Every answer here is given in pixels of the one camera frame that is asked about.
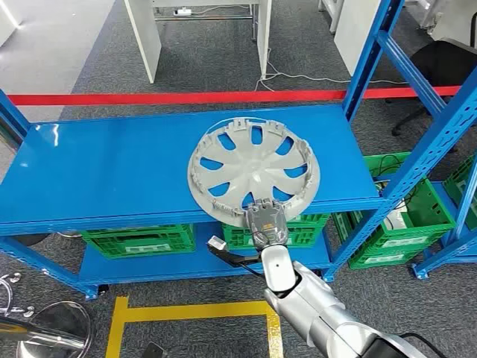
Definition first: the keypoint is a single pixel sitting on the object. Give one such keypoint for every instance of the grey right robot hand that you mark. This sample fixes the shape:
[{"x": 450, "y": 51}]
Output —
[{"x": 268, "y": 222}]

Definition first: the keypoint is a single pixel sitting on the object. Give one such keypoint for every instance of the grey plastic wheel cover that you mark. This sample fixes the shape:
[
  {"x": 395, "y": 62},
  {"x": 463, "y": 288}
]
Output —
[{"x": 253, "y": 168}]

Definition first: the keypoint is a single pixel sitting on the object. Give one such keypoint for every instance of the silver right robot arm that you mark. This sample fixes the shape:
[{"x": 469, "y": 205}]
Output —
[{"x": 316, "y": 311}]

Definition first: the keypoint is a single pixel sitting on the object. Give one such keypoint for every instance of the blue metal shelf rack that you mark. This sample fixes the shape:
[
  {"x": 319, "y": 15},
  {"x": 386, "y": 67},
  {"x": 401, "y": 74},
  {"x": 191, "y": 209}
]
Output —
[
  {"x": 112, "y": 168},
  {"x": 463, "y": 207}
]

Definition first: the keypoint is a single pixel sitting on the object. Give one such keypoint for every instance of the small white device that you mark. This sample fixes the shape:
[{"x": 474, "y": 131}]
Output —
[{"x": 398, "y": 221}]

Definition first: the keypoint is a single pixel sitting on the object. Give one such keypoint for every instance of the red barrier belt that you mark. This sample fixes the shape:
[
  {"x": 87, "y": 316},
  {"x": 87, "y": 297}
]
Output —
[{"x": 149, "y": 98}]

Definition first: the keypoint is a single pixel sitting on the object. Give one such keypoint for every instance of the yellow floor tape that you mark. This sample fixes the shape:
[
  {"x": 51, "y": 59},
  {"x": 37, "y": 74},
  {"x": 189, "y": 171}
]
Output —
[{"x": 123, "y": 313}]

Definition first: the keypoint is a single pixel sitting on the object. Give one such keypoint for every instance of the white furniture panel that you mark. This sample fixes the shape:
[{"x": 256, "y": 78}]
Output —
[{"x": 354, "y": 29}]

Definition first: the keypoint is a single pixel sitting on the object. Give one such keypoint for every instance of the white power strip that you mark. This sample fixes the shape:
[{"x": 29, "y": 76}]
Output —
[{"x": 183, "y": 11}]

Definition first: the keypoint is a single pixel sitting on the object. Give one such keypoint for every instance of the white desk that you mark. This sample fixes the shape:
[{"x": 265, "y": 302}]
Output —
[{"x": 143, "y": 34}]

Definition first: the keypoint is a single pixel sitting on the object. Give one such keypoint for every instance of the black office chair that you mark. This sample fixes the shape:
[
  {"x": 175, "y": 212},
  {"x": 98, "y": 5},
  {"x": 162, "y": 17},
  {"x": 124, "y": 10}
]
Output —
[{"x": 443, "y": 64}]

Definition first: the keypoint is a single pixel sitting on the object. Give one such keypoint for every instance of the black camera bracket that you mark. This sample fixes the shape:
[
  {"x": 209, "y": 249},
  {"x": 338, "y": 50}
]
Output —
[{"x": 238, "y": 259}]

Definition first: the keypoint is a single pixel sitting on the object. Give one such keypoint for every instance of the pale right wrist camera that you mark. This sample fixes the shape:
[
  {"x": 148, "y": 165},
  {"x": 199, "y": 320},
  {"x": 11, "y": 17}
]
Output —
[{"x": 216, "y": 244}]

